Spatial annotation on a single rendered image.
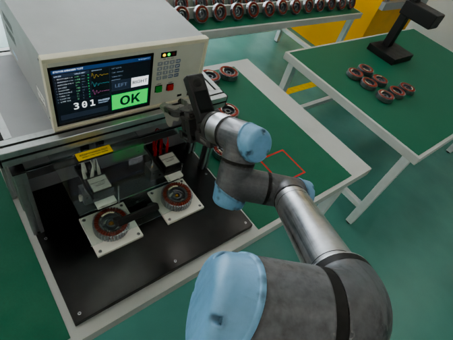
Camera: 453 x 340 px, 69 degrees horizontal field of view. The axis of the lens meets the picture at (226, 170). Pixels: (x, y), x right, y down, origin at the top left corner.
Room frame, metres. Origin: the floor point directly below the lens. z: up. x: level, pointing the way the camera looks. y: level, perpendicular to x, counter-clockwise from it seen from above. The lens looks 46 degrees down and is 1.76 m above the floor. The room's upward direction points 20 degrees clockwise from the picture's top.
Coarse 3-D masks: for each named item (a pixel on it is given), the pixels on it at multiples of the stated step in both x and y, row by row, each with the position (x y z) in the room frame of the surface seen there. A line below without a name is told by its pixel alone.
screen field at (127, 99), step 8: (144, 88) 0.73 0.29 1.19; (112, 96) 0.66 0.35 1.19; (120, 96) 0.68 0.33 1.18; (128, 96) 0.69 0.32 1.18; (136, 96) 0.71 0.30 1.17; (144, 96) 0.73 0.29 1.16; (112, 104) 0.66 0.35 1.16; (120, 104) 0.68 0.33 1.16; (128, 104) 0.69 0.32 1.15; (136, 104) 0.71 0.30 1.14
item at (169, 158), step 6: (150, 144) 0.82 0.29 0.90; (150, 150) 0.79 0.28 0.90; (162, 150) 0.81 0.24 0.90; (168, 150) 0.82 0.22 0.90; (156, 156) 0.76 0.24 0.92; (162, 156) 0.77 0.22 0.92; (168, 156) 0.77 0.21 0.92; (174, 156) 0.78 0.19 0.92; (162, 162) 0.74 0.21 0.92; (168, 162) 0.75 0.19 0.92; (174, 162) 0.76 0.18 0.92; (180, 162) 0.77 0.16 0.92; (162, 168) 0.73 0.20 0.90; (168, 168) 0.73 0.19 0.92; (174, 168) 0.74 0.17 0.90; (180, 168) 0.76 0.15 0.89; (168, 174) 0.73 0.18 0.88; (174, 174) 0.74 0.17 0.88; (180, 174) 0.75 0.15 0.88
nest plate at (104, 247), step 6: (138, 228) 0.55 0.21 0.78; (126, 234) 0.52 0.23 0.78; (132, 234) 0.53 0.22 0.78; (138, 234) 0.53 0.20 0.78; (120, 240) 0.49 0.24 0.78; (126, 240) 0.50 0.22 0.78; (132, 240) 0.51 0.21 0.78; (96, 246) 0.45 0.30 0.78; (102, 246) 0.45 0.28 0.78; (108, 246) 0.46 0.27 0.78; (114, 246) 0.47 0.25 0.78; (120, 246) 0.47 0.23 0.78; (96, 252) 0.43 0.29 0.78; (102, 252) 0.44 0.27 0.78; (108, 252) 0.44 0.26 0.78
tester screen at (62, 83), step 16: (96, 64) 0.63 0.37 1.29; (112, 64) 0.66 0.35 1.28; (128, 64) 0.69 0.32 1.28; (144, 64) 0.73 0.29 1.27; (64, 80) 0.57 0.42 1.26; (80, 80) 0.60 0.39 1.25; (96, 80) 0.63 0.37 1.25; (112, 80) 0.66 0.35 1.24; (64, 96) 0.57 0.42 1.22; (80, 96) 0.60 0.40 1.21; (96, 96) 0.63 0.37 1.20; (64, 112) 0.56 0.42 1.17
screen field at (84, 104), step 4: (88, 100) 0.61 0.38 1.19; (92, 100) 0.62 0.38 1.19; (72, 104) 0.58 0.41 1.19; (76, 104) 0.59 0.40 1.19; (80, 104) 0.60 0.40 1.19; (84, 104) 0.60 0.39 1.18; (88, 104) 0.61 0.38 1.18; (92, 104) 0.62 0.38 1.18; (76, 108) 0.59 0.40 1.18; (80, 108) 0.59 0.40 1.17; (84, 108) 0.60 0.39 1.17
